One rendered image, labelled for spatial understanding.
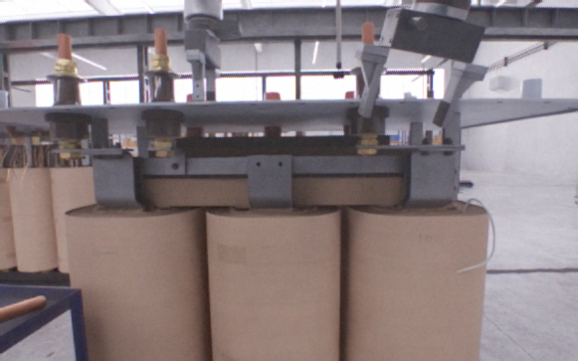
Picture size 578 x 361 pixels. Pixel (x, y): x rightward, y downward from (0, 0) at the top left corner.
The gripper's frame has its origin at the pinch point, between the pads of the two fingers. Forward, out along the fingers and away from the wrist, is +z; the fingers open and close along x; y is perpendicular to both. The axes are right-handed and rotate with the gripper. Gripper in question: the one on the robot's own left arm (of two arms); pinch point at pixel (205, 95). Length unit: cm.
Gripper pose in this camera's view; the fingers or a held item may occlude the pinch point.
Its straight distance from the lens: 75.5
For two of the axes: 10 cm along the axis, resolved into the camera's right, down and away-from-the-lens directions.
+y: -10.0, 0.1, 0.3
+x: -0.3, 0.9, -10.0
